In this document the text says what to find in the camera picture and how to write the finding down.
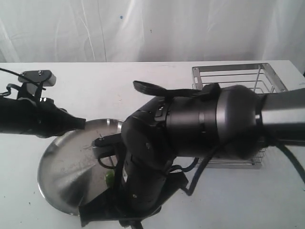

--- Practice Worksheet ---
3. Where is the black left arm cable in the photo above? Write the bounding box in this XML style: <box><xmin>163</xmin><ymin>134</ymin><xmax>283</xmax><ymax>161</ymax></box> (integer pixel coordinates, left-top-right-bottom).
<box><xmin>0</xmin><ymin>68</ymin><xmax>24</xmax><ymax>97</ymax></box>

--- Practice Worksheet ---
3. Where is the round stainless steel plate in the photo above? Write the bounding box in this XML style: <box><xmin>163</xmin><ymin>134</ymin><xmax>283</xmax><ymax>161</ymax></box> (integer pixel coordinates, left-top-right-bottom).
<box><xmin>38</xmin><ymin>118</ymin><xmax>122</xmax><ymax>216</ymax></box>

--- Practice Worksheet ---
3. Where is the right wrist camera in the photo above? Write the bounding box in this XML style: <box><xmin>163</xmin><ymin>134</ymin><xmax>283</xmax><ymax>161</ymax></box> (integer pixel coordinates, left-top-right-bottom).
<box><xmin>92</xmin><ymin>134</ymin><xmax>122</xmax><ymax>170</ymax></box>

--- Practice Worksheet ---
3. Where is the white backdrop curtain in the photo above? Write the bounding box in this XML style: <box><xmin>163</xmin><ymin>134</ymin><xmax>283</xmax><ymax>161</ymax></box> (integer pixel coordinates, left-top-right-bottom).
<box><xmin>0</xmin><ymin>0</ymin><xmax>305</xmax><ymax>68</ymax></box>

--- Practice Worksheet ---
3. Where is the black knife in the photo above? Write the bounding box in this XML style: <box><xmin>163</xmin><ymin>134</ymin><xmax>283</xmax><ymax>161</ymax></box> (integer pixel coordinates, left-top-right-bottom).
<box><xmin>119</xmin><ymin>219</ymin><xmax>143</xmax><ymax>229</ymax></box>

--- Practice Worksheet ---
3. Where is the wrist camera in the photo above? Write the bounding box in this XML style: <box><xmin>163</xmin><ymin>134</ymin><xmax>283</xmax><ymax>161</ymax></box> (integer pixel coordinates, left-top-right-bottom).
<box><xmin>17</xmin><ymin>70</ymin><xmax>56</xmax><ymax>100</ymax></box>
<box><xmin>92</xmin><ymin>134</ymin><xmax>122</xmax><ymax>170</ymax></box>

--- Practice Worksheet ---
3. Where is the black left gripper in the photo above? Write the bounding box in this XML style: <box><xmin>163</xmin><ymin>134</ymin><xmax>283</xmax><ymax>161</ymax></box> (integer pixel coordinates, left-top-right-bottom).
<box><xmin>35</xmin><ymin>97</ymin><xmax>86</xmax><ymax>138</ymax></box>

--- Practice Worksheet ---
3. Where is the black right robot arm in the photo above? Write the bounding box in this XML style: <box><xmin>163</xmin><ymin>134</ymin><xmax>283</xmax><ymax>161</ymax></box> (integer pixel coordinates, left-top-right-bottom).
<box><xmin>79</xmin><ymin>81</ymin><xmax>305</xmax><ymax>229</ymax></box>

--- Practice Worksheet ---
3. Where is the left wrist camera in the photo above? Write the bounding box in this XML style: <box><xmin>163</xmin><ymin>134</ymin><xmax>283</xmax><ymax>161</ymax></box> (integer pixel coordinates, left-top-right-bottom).
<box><xmin>17</xmin><ymin>70</ymin><xmax>56</xmax><ymax>100</ymax></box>

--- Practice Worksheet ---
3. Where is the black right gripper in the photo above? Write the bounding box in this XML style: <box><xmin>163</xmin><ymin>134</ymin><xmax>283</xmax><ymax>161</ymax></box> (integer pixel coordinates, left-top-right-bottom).
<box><xmin>78</xmin><ymin>162</ymin><xmax>189</xmax><ymax>228</ymax></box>

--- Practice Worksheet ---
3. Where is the steel wire utensil rack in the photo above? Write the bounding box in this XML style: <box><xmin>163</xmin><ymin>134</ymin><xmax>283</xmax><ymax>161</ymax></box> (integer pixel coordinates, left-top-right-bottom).
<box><xmin>192</xmin><ymin>63</ymin><xmax>288</xmax><ymax>169</ymax></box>

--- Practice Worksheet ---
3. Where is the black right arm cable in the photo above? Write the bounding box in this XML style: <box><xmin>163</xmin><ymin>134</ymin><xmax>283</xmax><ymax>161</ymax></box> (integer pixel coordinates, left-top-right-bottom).
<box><xmin>97</xmin><ymin>81</ymin><xmax>305</xmax><ymax>198</ymax></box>

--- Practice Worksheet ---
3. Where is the green cucumber piece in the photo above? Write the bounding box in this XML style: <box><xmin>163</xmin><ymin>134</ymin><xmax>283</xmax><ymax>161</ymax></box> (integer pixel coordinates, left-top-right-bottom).
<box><xmin>104</xmin><ymin>170</ymin><xmax>115</xmax><ymax>187</ymax></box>

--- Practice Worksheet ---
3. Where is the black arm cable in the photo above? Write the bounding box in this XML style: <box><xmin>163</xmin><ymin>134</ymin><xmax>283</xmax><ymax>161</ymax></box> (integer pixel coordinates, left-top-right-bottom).
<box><xmin>0</xmin><ymin>68</ymin><xmax>24</xmax><ymax>97</ymax></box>
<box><xmin>97</xmin><ymin>81</ymin><xmax>305</xmax><ymax>198</ymax></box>

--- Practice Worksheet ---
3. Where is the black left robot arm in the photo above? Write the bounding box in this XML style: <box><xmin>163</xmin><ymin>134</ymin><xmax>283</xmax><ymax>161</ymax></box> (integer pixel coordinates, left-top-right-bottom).
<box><xmin>0</xmin><ymin>98</ymin><xmax>86</xmax><ymax>138</ymax></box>

